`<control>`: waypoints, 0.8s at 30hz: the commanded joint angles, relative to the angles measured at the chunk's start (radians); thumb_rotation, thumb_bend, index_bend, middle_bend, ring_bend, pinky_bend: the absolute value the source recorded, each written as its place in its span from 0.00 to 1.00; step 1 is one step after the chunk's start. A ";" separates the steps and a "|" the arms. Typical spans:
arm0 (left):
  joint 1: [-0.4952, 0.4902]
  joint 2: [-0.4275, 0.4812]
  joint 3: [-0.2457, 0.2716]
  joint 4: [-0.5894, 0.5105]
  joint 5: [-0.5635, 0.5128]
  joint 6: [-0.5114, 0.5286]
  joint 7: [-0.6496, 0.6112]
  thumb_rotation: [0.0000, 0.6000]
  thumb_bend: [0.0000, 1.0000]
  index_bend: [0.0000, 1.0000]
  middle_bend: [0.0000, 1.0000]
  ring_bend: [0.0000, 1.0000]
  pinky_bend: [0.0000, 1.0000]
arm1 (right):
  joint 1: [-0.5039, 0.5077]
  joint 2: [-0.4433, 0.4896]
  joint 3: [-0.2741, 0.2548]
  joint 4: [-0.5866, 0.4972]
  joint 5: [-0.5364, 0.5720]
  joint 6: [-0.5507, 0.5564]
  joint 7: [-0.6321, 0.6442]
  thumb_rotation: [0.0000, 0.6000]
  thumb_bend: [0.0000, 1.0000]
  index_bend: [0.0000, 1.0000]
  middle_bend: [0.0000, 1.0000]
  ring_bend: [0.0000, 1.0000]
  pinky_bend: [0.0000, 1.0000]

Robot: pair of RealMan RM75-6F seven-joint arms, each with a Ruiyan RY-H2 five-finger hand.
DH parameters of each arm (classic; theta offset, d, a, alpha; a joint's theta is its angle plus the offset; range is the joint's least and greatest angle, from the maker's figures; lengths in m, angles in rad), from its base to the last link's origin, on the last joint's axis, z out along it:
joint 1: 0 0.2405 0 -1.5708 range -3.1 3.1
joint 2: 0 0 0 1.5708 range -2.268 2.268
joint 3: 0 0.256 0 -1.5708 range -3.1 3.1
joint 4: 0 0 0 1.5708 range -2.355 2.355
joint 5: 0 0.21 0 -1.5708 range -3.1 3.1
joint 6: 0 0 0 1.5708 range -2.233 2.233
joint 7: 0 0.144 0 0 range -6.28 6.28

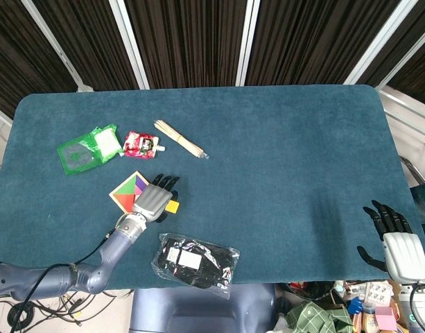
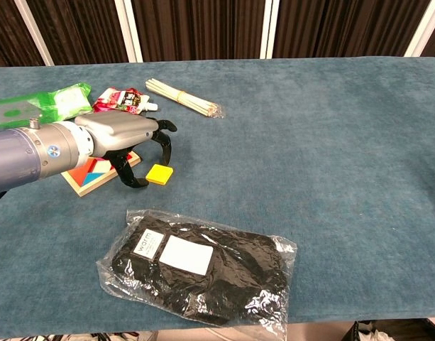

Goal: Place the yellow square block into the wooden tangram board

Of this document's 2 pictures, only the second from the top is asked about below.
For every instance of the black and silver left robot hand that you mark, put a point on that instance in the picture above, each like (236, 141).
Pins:
(114, 129)

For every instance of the yellow square tangram piece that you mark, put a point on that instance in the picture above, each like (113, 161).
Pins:
(161, 174)

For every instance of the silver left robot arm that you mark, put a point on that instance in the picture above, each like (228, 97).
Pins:
(25, 152)

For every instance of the blue small triangle piece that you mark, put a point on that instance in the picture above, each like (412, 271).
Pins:
(93, 178)

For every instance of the orange-red large triangle piece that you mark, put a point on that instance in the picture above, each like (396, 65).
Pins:
(80, 173)

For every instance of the wooden tangram puzzle tray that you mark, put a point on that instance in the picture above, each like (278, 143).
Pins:
(93, 187)

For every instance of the red drink pouch with spout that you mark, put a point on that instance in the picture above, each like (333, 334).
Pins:
(114, 102)

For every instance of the green wet wipes pack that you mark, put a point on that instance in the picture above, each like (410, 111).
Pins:
(61, 103)

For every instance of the bundle of wooden sticks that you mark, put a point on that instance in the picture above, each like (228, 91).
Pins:
(181, 96)

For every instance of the dark brown curtain panel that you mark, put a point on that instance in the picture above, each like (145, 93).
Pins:
(4, 32)
(203, 28)
(345, 28)
(75, 28)

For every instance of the black garment in clear bag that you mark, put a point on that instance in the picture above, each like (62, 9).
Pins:
(203, 280)

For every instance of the teal table cloth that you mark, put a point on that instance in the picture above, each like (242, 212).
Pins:
(309, 160)

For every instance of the black storage box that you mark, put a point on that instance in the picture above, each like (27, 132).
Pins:
(357, 332)

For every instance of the white partition post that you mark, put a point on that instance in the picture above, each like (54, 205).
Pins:
(126, 25)
(269, 28)
(34, 32)
(424, 28)

